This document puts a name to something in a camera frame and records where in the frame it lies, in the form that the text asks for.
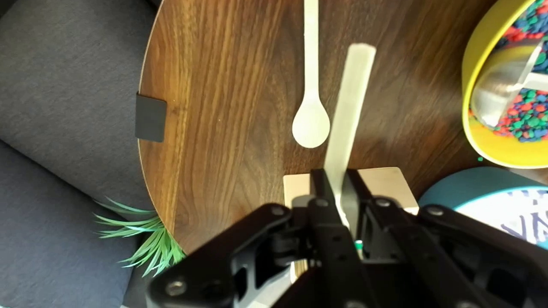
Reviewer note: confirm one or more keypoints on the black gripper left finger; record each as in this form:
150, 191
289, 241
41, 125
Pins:
233, 267

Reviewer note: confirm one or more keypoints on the white wooden box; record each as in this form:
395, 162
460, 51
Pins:
385, 181

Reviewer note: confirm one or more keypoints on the patterned paper plate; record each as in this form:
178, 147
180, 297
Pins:
520, 212

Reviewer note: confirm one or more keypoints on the green artificial plant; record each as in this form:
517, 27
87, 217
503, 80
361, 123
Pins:
156, 248

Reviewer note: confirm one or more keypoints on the dark grey chair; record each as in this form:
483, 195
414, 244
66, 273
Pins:
68, 72

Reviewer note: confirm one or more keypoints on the small wooden spoon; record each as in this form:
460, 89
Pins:
310, 123

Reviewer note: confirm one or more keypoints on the yellow bowl with beads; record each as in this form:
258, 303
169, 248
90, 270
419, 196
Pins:
501, 150

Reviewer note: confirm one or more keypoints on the round wooden table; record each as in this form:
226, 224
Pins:
229, 73

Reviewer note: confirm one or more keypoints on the white plastic spoon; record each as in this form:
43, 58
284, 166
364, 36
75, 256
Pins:
346, 116

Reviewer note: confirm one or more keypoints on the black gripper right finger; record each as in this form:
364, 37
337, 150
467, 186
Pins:
442, 258

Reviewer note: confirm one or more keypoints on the blue bowl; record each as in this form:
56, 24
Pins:
472, 183

